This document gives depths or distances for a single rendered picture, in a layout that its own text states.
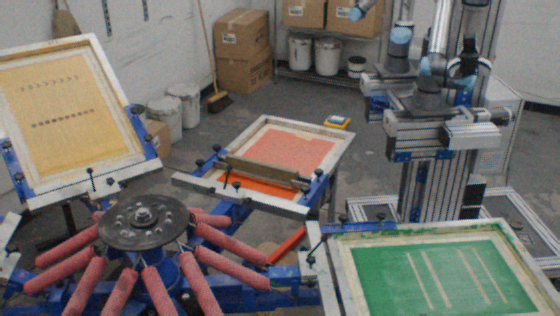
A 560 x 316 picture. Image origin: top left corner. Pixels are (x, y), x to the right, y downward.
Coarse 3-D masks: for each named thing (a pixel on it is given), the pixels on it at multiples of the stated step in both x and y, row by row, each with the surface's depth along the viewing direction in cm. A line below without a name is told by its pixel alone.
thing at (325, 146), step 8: (312, 144) 281; (320, 144) 281; (328, 144) 281; (320, 152) 274; (312, 160) 267; (320, 160) 267; (304, 168) 260; (312, 168) 260; (264, 184) 248; (272, 184) 248; (264, 192) 242; (272, 192) 242; (280, 192) 242; (288, 192) 242; (296, 192) 242
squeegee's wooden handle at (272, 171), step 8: (232, 160) 250; (240, 160) 248; (248, 160) 247; (240, 168) 250; (248, 168) 248; (256, 168) 246; (264, 168) 244; (272, 168) 242; (280, 168) 241; (288, 168) 240; (272, 176) 244; (280, 176) 242; (288, 176) 240; (296, 176) 239
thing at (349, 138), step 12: (264, 120) 300; (276, 120) 299; (288, 120) 299; (252, 132) 289; (312, 132) 293; (324, 132) 289; (336, 132) 286; (348, 132) 286; (240, 144) 278; (348, 144) 275; (336, 156) 264; (216, 168) 259; (324, 168) 254
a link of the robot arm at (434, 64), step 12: (444, 0) 218; (444, 12) 217; (432, 24) 219; (444, 24) 216; (432, 36) 217; (444, 36) 215; (432, 48) 215; (444, 48) 215; (432, 60) 214; (444, 60) 213; (420, 72) 218; (432, 72) 215; (444, 72) 213
